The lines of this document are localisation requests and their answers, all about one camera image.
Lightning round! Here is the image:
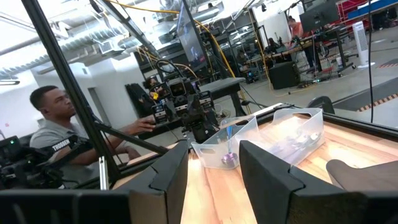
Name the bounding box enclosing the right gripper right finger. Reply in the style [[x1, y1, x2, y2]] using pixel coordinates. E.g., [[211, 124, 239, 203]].
[[239, 140, 305, 224]]

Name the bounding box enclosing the white tower fan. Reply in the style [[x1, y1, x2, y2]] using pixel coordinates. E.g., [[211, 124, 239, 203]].
[[352, 21, 376, 69]]

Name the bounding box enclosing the black desk monitor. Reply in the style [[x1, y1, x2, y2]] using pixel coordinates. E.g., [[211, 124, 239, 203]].
[[298, 0, 340, 33]]

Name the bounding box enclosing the black desk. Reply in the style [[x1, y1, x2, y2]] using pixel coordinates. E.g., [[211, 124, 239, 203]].
[[198, 77, 247, 118]]

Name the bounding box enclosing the yellow hanging cable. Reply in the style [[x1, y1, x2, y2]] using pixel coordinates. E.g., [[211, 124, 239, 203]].
[[104, 0, 252, 114]]

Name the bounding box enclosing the clear plastic bin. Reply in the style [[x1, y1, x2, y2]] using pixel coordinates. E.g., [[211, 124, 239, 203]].
[[190, 114, 259, 171], [234, 107, 326, 167]]

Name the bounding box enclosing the small black hazard-striped mat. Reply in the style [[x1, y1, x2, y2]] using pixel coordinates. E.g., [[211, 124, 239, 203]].
[[332, 76, 398, 113]]

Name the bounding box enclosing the iridescent rainbow spoon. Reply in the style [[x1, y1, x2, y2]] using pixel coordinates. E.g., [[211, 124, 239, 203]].
[[220, 125, 240, 167]]

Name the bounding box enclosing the black equipment case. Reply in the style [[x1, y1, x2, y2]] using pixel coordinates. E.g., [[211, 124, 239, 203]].
[[268, 60, 302, 90]]

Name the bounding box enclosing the large black hanging screen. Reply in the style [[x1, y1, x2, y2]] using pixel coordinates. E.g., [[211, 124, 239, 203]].
[[177, 1, 208, 72]]

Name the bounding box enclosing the black aluminium table frame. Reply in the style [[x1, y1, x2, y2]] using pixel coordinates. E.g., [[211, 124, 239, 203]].
[[21, 0, 398, 190]]

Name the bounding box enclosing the person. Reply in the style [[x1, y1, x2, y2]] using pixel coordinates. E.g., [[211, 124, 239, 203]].
[[286, 15, 305, 40], [266, 37, 280, 54], [143, 77, 166, 99], [29, 85, 157, 167]]

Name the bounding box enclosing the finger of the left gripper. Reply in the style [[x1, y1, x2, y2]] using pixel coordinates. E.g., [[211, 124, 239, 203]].
[[183, 95, 201, 142], [198, 102, 218, 143]]

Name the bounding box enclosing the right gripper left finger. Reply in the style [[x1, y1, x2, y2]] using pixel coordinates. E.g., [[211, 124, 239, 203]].
[[111, 139, 190, 224]]

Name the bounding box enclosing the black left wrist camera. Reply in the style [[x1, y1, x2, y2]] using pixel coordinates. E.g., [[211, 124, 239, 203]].
[[167, 77, 189, 98]]

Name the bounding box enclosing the lilac handled silver spoon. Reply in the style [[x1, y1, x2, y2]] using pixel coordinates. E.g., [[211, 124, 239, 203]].
[[281, 132, 321, 150]]

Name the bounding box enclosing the black hanging cable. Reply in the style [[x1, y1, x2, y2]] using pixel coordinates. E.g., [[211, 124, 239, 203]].
[[368, 0, 374, 124]]

